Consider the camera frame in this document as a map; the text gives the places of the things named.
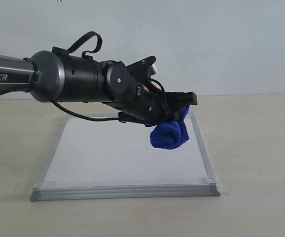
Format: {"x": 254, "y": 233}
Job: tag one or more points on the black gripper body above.
{"x": 143, "y": 105}

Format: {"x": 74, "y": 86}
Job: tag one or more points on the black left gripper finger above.
{"x": 178, "y": 103}

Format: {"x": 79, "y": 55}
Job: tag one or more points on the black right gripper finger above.
{"x": 178, "y": 115}

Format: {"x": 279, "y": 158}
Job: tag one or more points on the blue microfibre cloth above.
{"x": 171, "y": 135}

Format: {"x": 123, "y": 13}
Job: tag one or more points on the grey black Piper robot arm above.
{"x": 56, "y": 76}

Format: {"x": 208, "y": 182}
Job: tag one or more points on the clear tape front right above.
{"x": 217, "y": 187}

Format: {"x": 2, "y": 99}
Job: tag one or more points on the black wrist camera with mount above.
{"x": 144, "y": 69}

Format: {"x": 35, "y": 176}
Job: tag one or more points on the white board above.
{"x": 91, "y": 160}

